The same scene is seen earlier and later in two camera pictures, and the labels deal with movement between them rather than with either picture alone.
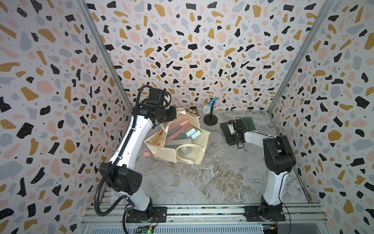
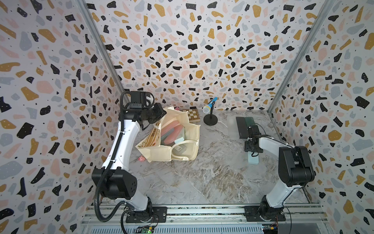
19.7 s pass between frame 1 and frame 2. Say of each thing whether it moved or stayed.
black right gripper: moved
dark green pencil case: stayed
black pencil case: moved
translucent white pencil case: moved
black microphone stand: stayed
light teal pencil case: moved
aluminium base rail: stayed
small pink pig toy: moved
